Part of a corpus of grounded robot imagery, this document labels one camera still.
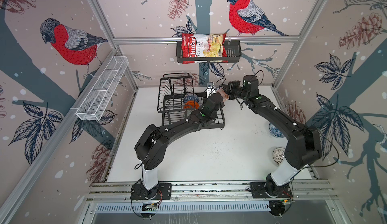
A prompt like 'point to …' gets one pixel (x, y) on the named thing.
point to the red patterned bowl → (225, 96)
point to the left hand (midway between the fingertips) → (217, 92)
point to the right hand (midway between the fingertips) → (217, 84)
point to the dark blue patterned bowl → (191, 97)
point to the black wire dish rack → (177, 99)
